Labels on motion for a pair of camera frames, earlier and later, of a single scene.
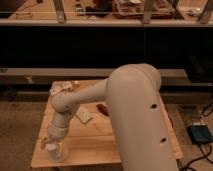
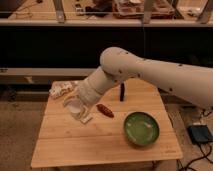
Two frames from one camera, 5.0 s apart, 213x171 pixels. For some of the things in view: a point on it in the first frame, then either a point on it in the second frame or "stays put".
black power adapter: [200, 134] stays put
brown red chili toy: [102, 109] stays put
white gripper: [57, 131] to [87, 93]
